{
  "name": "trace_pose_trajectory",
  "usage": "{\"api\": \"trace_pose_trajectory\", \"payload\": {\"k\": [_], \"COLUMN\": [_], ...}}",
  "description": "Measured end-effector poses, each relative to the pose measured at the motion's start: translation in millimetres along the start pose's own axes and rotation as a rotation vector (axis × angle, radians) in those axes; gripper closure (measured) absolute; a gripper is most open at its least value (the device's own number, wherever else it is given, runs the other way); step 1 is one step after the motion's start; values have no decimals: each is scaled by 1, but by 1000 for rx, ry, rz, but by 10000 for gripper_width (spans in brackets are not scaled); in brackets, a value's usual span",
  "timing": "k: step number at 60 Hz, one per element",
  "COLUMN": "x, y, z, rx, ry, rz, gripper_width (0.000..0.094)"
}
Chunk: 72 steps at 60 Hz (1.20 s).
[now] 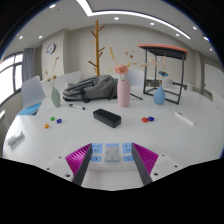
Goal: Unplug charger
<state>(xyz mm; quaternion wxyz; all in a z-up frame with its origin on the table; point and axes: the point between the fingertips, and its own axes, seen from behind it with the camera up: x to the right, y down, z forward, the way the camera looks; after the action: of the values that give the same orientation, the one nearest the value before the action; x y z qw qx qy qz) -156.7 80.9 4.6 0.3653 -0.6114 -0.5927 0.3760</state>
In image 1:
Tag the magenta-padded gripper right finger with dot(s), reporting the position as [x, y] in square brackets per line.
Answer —
[146, 156]

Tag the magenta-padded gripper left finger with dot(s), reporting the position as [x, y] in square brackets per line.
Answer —
[80, 157]

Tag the white translucent charger block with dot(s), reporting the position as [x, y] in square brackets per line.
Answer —
[112, 154]

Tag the white power strip blue sockets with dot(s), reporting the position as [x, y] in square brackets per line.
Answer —
[97, 147]

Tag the red round magnet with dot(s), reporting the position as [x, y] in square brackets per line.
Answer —
[144, 119]

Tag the blue round magnet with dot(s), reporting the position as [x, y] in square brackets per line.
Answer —
[59, 121]
[151, 118]

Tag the orange round magnet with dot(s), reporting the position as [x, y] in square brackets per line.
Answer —
[46, 126]

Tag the green round magnet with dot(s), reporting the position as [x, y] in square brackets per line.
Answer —
[52, 118]

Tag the black rectangular case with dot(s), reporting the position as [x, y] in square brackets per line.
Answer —
[106, 117]

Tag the black and white marker pen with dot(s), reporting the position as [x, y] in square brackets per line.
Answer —
[76, 106]

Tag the plain white remote control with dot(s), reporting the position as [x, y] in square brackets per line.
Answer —
[184, 119]

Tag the blue vase with dried flowers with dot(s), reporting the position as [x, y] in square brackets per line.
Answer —
[159, 97]

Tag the thin black stick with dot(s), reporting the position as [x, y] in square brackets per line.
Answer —
[136, 96]

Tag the green vase with dried flowers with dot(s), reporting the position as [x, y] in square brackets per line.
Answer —
[55, 98]

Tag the pink vase with flowers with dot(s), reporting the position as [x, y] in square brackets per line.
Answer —
[123, 95]

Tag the white remote control with buttons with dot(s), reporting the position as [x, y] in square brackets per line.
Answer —
[15, 138]

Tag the grey backpack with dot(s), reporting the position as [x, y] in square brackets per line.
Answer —
[95, 87]

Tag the white chair with blue cushion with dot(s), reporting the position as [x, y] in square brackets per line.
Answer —
[31, 91]

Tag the window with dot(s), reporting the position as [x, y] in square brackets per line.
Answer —
[7, 80]

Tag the grey curtain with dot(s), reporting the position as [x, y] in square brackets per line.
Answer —
[27, 63]

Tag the wooden coat rack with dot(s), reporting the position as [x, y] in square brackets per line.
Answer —
[97, 50]

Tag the recessed ceiling spotlights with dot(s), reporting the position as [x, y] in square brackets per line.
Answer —
[116, 18]

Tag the long ceiling light strip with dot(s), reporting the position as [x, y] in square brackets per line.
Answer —
[133, 14]

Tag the white wall board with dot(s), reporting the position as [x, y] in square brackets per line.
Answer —
[215, 80]

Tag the black frame stand orange top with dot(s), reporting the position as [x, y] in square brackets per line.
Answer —
[165, 50]

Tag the round wall clock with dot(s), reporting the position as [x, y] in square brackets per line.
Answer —
[50, 49]

